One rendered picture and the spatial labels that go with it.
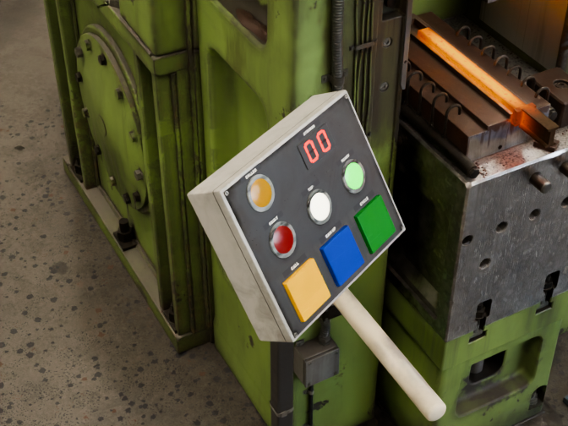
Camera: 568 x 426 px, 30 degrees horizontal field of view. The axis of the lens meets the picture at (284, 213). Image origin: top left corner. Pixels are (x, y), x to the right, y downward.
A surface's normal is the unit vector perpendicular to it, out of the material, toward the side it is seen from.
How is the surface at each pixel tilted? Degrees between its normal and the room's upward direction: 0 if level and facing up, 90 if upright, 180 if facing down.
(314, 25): 90
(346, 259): 60
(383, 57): 90
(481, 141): 90
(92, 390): 0
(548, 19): 90
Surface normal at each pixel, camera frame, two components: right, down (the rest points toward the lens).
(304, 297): 0.69, -0.04
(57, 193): 0.00, -0.76
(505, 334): 0.47, 0.57
